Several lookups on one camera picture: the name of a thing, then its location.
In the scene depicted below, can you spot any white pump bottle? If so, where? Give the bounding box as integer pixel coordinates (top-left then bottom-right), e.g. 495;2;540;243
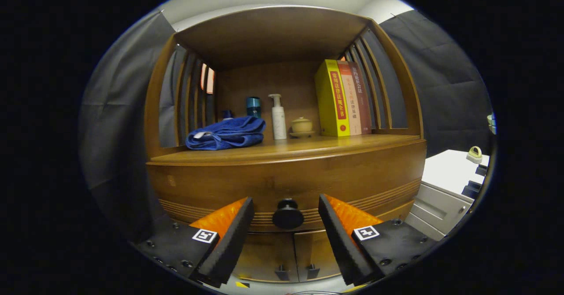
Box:
268;94;287;140

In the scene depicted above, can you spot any wooden drawer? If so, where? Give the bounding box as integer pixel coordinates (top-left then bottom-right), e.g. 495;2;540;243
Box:
148;141;427;234

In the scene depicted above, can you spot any brown book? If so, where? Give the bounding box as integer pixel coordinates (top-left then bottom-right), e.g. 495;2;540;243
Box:
348;61;372;135

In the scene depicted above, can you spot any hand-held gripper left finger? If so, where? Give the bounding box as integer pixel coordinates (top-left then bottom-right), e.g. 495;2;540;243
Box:
134;197;255;288

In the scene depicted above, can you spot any teal bottle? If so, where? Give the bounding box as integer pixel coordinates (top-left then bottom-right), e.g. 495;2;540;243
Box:
246;96;262;119

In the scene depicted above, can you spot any yellow book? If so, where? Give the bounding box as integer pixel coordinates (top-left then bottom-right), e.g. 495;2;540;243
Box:
315;59;351;137

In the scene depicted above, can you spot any wooden cabinet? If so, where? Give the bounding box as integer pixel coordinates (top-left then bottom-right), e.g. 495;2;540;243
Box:
145;5;427;283

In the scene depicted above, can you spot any beige lidded tea cup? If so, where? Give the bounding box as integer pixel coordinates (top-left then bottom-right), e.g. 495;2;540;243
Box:
289;117;316;138

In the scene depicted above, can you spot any wooden countertop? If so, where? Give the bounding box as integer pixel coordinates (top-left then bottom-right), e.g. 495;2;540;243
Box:
148;133;426;166

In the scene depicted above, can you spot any black backdrop cloth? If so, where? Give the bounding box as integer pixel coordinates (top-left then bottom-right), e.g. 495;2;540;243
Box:
78;9;493;243

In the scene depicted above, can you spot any black drawer knob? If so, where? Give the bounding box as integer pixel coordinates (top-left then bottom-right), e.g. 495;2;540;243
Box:
272;199;304;230

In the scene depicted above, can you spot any wooden cabinet door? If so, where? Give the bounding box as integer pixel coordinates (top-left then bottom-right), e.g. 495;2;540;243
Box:
231;232;300;283
293;200;416;282

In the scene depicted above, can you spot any blue towel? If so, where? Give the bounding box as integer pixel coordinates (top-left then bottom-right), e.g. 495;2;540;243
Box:
185;116;267;151

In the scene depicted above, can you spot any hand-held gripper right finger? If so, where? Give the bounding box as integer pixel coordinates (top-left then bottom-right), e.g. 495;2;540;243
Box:
318;194;439;287

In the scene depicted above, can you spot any white side cabinet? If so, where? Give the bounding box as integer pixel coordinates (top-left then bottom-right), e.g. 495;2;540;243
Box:
404;149;490;241

